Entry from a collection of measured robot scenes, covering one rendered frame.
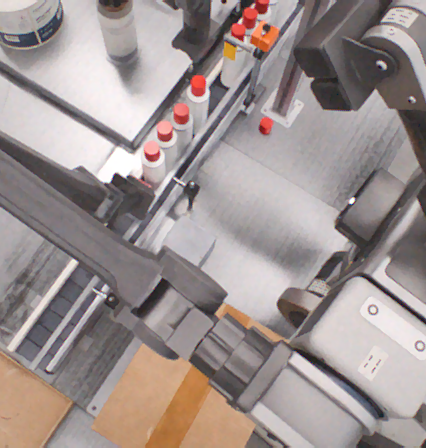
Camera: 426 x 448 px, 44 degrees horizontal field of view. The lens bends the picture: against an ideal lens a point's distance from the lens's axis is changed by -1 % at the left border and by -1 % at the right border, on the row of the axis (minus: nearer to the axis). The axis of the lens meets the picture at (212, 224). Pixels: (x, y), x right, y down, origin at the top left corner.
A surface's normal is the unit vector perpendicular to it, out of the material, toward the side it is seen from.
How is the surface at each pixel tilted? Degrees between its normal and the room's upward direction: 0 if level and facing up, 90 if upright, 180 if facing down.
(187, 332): 17
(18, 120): 0
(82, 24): 0
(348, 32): 44
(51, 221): 25
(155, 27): 0
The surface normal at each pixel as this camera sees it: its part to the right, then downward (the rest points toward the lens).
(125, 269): 0.14, 0.14
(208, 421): 0.06, -0.29
